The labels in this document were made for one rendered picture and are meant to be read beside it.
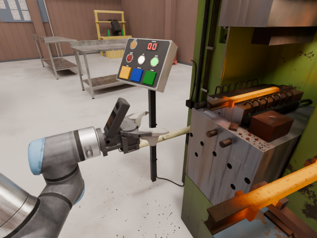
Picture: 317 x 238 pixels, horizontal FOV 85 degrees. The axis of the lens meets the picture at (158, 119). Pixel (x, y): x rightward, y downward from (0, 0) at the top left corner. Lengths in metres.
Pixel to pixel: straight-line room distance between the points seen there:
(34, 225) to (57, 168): 0.13
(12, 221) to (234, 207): 0.43
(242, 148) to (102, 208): 1.21
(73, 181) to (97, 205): 1.07
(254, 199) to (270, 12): 0.52
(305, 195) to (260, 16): 0.67
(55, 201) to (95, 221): 1.04
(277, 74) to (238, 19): 0.55
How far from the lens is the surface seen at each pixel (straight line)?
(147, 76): 1.02
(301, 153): 0.85
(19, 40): 8.93
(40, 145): 0.51
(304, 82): 1.15
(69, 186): 0.56
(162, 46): 1.05
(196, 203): 1.16
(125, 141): 0.53
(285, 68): 1.19
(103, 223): 1.53
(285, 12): 0.74
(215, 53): 1.01
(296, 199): 0.95
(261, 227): 0.74
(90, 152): 0.50
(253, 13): 0.71
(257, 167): 0.70
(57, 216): 0.52
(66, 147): 0.50
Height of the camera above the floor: 1.28
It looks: 29 degrees down
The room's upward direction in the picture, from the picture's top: straight up
